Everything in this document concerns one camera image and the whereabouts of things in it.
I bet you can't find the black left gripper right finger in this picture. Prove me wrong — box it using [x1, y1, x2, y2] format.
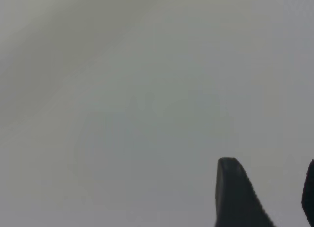
[301, 159, 314, 227]

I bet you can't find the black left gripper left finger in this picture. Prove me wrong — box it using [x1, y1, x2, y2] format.
[214, 157, 277, 227]

